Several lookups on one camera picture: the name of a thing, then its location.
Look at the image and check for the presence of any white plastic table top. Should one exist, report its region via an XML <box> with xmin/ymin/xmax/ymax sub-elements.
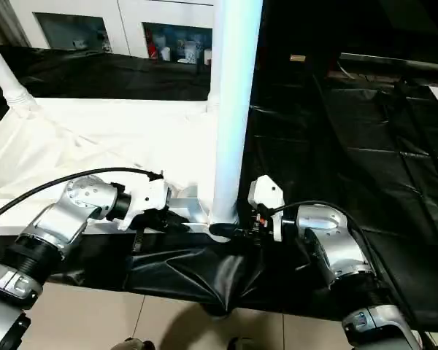
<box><xmin>0</xmin><ymin>95</ymin><xmax>242</xmax><ymax>244</ymax></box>

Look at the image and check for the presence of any white plastic table leg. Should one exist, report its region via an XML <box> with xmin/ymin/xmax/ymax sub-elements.
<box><xmin>205</xmin><ymin>87</ymin><xmax>220</xmax><ymax>114</ymax></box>
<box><xmin>0</xmin><ymin>34</ymin><xmax>38</xmax><ymax>111</ymax></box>
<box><xmin>208</xmin><ymin>0</ymin><xmax>265</xmax><ymax>225</ymax></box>

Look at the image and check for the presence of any black right robot foot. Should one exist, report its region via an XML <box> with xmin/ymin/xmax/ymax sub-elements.
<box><xmin>227</xmin><ymin>336</ymin><xmax>257</xmax><ymax>350</ymax></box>

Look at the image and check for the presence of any black work mat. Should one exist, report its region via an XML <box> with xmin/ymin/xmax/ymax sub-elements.
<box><xmin>0</xmin><ymin>43</ymin><xmax>438</xmax><ymax>333</ymax></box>

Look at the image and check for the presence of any white patterned cup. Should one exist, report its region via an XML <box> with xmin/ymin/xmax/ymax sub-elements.
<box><xmin>183</xmin><ymin>39</ymin><xmax>199</xmax><ymax>64</ymax></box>

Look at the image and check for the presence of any white sideboard cabinet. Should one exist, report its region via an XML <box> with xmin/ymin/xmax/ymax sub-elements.
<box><xmin>7</xmin><ymin>0</ymin><xmax>220</xmax><ymax>66</ymax></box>

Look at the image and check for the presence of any long black pole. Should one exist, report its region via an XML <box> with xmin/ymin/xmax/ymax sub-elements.
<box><xmin>339</xmin><ymin>52</ymin><xmax>438</xmax><ymax>77</ymax></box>

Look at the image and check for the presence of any beige curtain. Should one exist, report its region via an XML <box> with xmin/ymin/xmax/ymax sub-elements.
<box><xmin>0</xmin><ymin>0</ymin><xmax>33</xmax><ymax>47</ymax></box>

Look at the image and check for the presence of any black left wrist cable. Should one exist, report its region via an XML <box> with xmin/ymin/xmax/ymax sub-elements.
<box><xmin>0</xmin><ymin>166</ymin><xmax>165</xmax><ymax>228</ymax></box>

